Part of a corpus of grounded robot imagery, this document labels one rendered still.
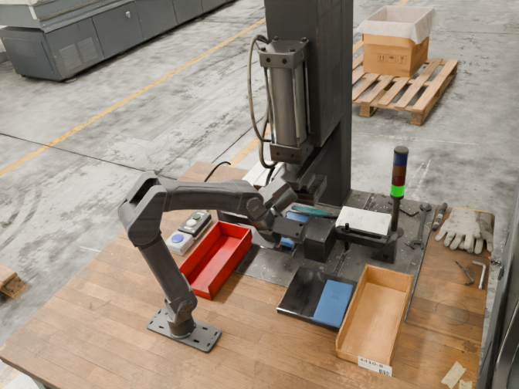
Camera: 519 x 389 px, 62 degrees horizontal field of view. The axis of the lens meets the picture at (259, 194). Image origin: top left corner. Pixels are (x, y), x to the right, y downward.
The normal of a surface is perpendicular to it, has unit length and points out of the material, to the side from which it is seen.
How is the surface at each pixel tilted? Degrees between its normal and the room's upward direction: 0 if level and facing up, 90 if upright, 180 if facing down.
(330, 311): 0
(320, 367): 0
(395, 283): 90
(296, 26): 90
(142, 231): 90
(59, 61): 90
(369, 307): 0
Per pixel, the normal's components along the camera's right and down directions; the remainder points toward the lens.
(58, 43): 0.86, 0.22
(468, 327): -0.11, -0.80
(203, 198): 0.49, 0.43
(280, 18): -0.44, 0.57
